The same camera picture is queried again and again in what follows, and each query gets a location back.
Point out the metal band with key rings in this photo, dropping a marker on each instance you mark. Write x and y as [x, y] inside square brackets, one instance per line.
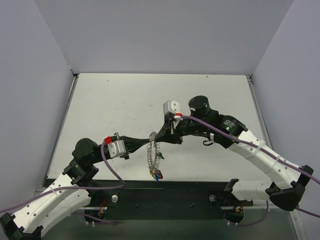
[153, 151]

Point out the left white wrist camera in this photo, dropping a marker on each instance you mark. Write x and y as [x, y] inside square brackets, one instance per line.
[109, 143]

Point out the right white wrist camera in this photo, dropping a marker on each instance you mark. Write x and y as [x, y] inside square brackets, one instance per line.
[172, 113]

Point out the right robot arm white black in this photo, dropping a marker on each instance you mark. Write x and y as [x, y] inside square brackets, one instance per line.
[287, 181]

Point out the aluminium table frame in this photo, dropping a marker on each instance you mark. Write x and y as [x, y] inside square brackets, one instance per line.
[262, 125]

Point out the black key tag with key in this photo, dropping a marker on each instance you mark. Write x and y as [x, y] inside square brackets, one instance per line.
[159, 174]

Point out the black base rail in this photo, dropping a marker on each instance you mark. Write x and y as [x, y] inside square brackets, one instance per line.
[165, 200]

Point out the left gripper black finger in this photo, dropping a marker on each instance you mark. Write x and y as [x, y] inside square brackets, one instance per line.
[132, 146]
[127, 138]

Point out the yellow key tag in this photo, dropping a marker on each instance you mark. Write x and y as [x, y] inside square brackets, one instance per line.
[152, 173]

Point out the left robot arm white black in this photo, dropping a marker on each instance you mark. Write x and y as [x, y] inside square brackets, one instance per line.
[72, 189]

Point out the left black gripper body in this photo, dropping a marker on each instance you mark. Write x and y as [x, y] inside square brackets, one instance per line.
[131, 144]

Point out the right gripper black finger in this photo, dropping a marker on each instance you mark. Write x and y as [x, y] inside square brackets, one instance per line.
[164, 132]
[173, 139]

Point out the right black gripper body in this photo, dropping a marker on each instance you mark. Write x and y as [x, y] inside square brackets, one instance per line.
[173, 132]

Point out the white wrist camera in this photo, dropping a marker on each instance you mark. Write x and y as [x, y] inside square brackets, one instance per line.
[109, 143]
[172, 113]

